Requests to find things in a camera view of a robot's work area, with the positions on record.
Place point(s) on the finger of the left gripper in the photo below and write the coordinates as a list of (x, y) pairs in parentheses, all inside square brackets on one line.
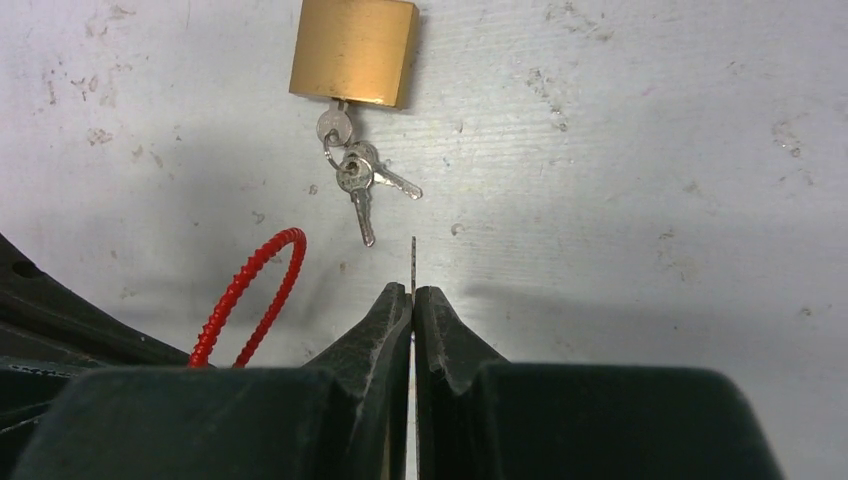
[(49, 335)]

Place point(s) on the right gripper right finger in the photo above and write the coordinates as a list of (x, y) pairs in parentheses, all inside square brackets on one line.
[(481, 416)]

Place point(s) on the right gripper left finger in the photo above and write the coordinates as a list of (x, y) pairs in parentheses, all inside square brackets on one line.
[(342, 415)]

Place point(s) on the red cable padlock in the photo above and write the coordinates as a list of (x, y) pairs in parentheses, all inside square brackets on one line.
[(253, 300)]

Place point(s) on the small silver key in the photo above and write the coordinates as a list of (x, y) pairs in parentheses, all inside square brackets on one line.
[(413, 267)]

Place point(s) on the silver keys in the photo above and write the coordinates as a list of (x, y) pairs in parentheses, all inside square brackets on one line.
[(357, 165)]

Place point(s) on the large brass padlock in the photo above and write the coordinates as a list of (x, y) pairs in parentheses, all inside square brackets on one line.
[(356, 51)]

